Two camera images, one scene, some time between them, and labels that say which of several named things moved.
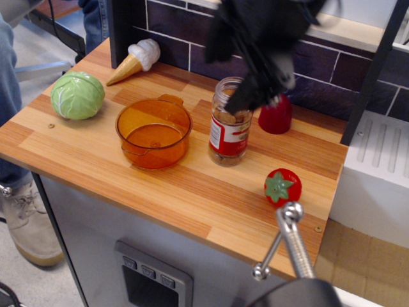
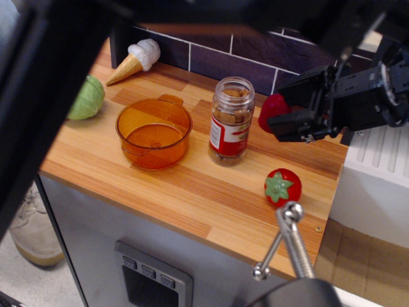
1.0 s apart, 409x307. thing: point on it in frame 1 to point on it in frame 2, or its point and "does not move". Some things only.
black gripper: x=266 y=34 to x=354 y=100
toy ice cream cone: x=140 y=55 does not move
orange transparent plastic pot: x=154 y=133 does not move
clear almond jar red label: x=231 y=133 does not move
